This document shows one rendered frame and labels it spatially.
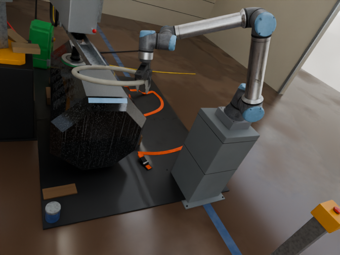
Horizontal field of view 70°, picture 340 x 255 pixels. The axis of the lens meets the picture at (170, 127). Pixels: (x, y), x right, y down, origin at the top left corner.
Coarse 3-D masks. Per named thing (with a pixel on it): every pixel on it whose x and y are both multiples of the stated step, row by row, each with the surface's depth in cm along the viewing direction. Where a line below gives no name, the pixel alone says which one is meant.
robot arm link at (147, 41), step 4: (140, 32) 141; (144, 32) 139; (148, 32) 139; (152, 32) 140; (140, 36) 142; (144, 36) 140; (148, 36) 140; (152, 36) 141; (140, 40) 143; (144, 40) 141; (148, 40) 141; (152, 40) 141; (140, 44) 143; (144, 44) 142; (148, 44) 142; (152, 44) 142; (140, 48) 144; (144, 48) 143; (148, 48) 143; (152, 48) 145; (144, 52) 144; (148, 52) 144; (152, 52) 146
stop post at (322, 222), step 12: (324, 204) 120; (336, 204) 123; (324, 216) 118; (336, 216) 116; (300, 228) 131; (312, 228) 125; (324, 228) 118; (336, 228) 114; (288, 240) 137; (300, 240) 131; (312, 240) 125; (276, 252) 144; (288, 252) 137; (300, 252) 136
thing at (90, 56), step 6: (66, 30) 195; (72, 36) 189; (84, 36) 198; (72, 42) 191; (90, 42) 192; (78, 48) 182; (84, 48) 191; (90, 48) 193; (84, 54) 176; (90, 54) 187; (96, 54) 185; (84, 60) 176; (90, 60) 181; (96, 60) 184; (102, 60) 179
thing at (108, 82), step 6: (78, 66) 161; (84, 66) 166; (90, 66) 170; (96, 66) 174; (102, 66) 176; (108, 66) 178; (114, 66) 180; (72, 72) 146; (132, 72) 177; (78, 78) 142; (84, 78) 139; (90, 78) 138; (96, 78) 138; (108, 84) 138; (114, 84) 139; (120, 84) 140; (126, 84) 142; (132, 84) 144; (138, 84) 148
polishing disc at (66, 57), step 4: (64, 56) 206; (68, 56) 208; (80, 56) 216; (64, 60) 201; (68, 60) 203; (72, 60) 205; (80, 60) 210; (72, 64) 201; (76, 64) 202; (80, 64) 204; (84, 64) 207
